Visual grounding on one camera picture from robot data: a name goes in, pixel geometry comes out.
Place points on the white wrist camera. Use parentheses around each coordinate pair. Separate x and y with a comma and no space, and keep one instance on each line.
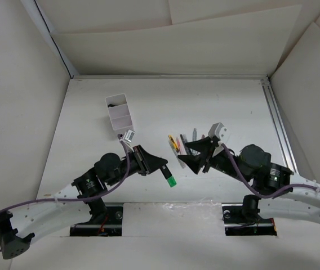
(128,135)
(219,131)

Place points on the green highlighter cap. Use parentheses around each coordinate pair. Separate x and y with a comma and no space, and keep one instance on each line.
(171,181)

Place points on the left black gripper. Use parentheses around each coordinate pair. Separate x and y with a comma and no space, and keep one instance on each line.
(147,163)

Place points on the black blue pen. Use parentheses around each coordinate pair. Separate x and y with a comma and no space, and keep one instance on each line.
(184,141)

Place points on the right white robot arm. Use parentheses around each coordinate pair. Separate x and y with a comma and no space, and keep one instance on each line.
(275,190)

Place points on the clear green pen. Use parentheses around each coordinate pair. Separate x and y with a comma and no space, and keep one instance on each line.
(182,164)

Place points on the light blue mechanical pencil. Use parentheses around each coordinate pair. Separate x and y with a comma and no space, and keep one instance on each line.
(194,134)

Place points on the aluminium rail right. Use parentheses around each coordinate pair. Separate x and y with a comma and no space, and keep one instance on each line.
(284,143)

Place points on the yellow utility knife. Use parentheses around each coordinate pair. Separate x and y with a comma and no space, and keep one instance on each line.
(173,143)

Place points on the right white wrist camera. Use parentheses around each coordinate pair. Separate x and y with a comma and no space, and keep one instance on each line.
(219,131)

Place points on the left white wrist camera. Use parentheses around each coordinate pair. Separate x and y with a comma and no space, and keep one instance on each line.
(128,135)

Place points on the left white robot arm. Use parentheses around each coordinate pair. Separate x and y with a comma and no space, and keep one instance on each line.
(81,201)

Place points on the clear pink pen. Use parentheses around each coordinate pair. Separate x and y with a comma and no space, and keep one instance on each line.
(180,146)

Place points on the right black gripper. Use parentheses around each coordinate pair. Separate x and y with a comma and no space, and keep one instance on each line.
(195,162)

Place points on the white three-compartment organizer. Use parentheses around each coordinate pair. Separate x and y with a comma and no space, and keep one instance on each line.
(120,117)

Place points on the black green highlighter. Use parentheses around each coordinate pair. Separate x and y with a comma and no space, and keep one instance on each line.
(166,172)

